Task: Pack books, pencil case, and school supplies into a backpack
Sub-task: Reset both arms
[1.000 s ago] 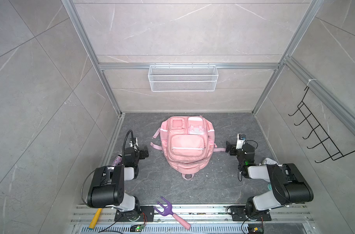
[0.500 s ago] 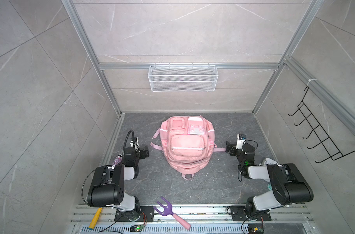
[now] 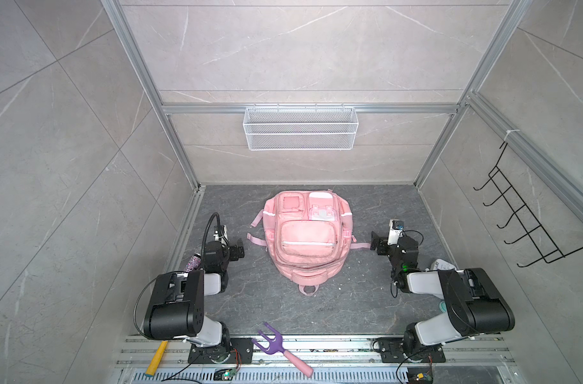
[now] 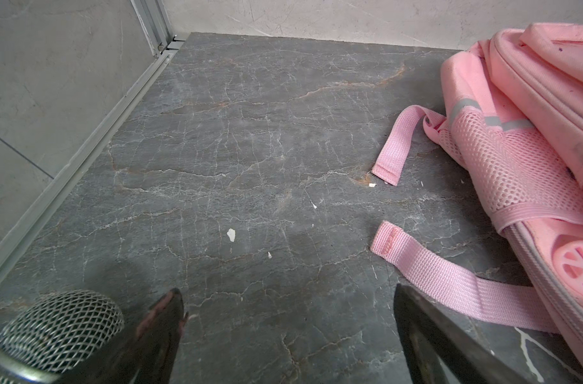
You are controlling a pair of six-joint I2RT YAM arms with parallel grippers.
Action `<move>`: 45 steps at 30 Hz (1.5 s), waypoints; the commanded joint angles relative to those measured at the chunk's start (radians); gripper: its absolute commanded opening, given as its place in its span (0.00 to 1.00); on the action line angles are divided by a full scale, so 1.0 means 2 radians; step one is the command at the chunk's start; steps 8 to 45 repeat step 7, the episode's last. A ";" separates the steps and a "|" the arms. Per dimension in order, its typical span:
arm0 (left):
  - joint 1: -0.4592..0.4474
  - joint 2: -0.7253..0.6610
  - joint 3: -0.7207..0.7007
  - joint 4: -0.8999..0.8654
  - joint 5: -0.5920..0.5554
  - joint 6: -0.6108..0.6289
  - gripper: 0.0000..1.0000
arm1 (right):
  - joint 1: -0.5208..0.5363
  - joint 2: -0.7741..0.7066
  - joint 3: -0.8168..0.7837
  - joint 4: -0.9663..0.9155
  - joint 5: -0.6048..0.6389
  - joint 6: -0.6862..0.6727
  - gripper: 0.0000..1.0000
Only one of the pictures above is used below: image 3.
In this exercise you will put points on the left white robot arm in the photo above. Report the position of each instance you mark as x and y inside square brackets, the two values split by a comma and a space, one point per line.
[176, 308]

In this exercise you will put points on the black wire hook rack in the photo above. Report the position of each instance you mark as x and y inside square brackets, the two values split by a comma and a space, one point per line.
[520, 211]

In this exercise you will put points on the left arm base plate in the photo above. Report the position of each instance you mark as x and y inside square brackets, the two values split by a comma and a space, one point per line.
[238, 351]

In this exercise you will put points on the pink school backpack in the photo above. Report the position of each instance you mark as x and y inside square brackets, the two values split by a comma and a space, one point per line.
[308, 235]

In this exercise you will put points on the purple glitter microphone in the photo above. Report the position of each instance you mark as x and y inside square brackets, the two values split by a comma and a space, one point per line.
[194, 263]

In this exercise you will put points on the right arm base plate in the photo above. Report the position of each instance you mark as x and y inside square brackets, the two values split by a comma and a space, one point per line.
[400, 350]

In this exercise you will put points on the purple toy garden fork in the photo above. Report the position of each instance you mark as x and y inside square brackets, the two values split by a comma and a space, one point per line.
[275, 346]

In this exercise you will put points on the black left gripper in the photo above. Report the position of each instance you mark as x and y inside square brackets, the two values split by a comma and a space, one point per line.
[233, 250]

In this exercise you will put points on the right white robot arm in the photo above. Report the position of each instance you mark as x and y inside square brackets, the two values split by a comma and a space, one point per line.
[473, 304]

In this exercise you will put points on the small green circuit board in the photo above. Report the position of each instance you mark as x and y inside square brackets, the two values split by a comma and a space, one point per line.
[225, 375]

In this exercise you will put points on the yellow toy shovel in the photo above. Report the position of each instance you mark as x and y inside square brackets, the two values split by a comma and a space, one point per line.
[156, 360]

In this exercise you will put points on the white wire mesh basket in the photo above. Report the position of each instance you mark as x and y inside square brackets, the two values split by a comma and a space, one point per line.
[300, 128]

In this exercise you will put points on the white power strip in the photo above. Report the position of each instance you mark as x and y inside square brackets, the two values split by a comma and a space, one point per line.
[440, 264]

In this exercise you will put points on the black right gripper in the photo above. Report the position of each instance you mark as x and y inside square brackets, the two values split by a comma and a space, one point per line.
[384, 243]

